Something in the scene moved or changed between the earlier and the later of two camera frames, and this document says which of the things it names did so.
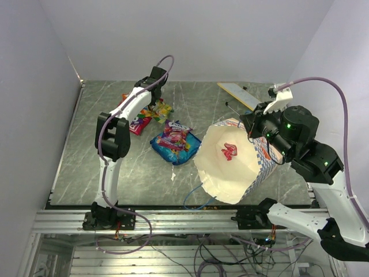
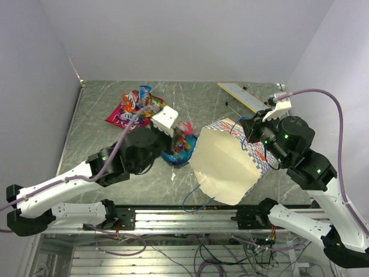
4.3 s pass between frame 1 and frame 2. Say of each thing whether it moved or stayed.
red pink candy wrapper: moved
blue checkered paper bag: stayed
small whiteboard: stayed
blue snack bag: stayed
